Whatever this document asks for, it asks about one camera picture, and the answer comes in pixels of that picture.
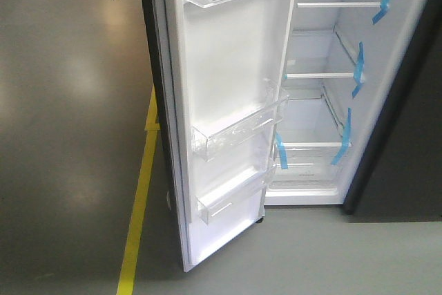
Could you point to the white fridge door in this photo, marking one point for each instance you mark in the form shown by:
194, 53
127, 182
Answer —
205, 63

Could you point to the glass fridge shelf lower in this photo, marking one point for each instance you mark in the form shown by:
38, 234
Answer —
320, 54

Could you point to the dark grey fridge body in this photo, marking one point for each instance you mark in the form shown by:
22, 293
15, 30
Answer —
362, 127

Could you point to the middle clear door bin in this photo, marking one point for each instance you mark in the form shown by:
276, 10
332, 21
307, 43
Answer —
210, 138

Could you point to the lower clear door bin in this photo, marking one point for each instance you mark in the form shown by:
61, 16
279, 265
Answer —
238, 188

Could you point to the blue tape strip left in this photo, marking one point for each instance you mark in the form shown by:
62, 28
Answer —
282, 152

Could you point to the blue tape strip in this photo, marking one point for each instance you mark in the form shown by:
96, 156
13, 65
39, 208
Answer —
282, 152
346, 139

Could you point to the clear crisper drawer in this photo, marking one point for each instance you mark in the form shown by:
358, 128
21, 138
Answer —
310, 167

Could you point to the blue tape strip right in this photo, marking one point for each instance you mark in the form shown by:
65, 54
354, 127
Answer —
346, 139

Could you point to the blue tape middle shelf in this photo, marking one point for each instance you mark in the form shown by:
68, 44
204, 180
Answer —
358, 71

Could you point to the yellow floor tape line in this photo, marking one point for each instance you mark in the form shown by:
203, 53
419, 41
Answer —
132, 247

